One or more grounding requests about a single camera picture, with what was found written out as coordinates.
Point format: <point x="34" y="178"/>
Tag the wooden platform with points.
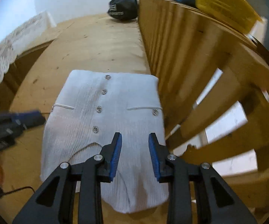
<point x="90" y="46"/>

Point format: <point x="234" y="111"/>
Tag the white knit sweater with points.
<point x="115" y="102"/>

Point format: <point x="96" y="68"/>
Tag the yellow plastic basket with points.
<point x="223" y="2"/>

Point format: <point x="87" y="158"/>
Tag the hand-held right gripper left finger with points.
<point x="115" y="158"/>

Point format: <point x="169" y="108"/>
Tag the low wooden cabinet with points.
<point x="20" y="70"/>

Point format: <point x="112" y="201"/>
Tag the white lace tablecloth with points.
<point x="8" y="51"/>

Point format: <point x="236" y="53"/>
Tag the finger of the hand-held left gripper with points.
<point x="36" y="122"/>
<point x="24" y="116"/>

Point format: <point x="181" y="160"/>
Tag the wooden slatted fence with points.
<point x="183" y="39"/>

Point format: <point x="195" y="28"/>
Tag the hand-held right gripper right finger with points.
<point x="153" y="158"/>

